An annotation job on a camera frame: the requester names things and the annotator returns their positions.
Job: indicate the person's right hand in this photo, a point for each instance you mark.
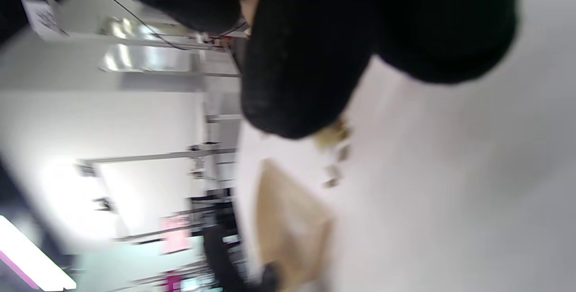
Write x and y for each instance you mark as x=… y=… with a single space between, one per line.
x=324 y=35

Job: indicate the beige plastic dustpan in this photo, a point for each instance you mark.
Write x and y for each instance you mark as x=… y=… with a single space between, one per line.
x=292 y=229

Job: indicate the white table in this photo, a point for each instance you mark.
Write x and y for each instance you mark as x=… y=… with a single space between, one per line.
x=450 y=193

